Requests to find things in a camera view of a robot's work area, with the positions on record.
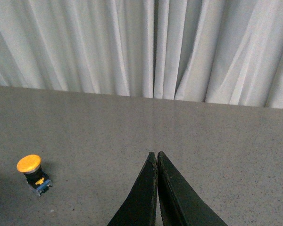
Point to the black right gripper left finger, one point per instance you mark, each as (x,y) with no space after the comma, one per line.
(139,208)

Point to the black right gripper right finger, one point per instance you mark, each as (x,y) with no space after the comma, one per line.
(179,203)

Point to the yellow mushroom push button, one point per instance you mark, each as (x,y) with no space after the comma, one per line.
(37,180)

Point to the white pleated curtain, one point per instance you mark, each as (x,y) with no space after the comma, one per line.
(215,51)

